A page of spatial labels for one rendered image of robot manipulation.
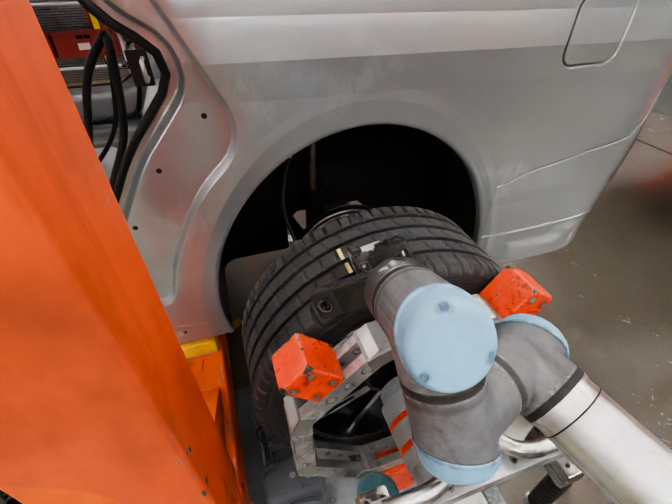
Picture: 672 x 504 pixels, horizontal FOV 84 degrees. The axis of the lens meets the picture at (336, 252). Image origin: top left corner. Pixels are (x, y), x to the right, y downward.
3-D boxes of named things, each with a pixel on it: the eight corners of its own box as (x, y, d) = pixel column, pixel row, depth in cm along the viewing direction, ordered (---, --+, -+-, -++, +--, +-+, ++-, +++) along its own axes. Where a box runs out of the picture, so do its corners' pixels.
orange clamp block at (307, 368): (332, 343, 68) (295, 330, 62) (347, 381, 62) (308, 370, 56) (307, 366, 70) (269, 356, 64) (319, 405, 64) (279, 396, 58)
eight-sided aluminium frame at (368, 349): (478, 409, 109) (545, 272, 74) (492, 431, 104) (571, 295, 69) (295, 474, 95) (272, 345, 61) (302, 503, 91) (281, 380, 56)
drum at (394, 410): (427, 392, 91) (437, 359, 82) (479, 486, 75) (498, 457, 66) (373, 410, 88) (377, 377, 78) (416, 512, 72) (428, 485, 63)
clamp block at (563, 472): (544, 430, 72) (554, 416, 69) (581, 479, 66) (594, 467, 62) (522, 438, 71) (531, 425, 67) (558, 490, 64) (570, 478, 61)
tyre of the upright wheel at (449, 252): (506, 197, 95) (239, 209, 72) (580, 254, 77) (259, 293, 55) (429, 358, 134) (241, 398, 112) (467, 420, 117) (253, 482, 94)
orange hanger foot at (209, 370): (228, 341, 134) (207, 270, 112) (251, 500, 96) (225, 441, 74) (180, 353, 130) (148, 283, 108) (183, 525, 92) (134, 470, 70)
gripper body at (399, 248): (409, 272, 62) (439, 297, 51) (362, 294, 62) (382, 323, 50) (393, 231, 60) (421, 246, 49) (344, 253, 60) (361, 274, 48)
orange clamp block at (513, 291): (494, 303, 77) (526, 271, 74) (519, 332, 71) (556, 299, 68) (474, 296, 73) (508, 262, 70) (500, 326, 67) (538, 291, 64)
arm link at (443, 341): (417, 416, 34) (394, 317, 31) (380, 350, 46) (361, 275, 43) (513, 384, 35) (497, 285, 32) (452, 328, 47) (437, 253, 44)
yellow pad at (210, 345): (215, 317, 122) (212, 307, 119) (219, 351, 112) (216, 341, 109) (171, 328, 119) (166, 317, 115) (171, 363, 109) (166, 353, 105)
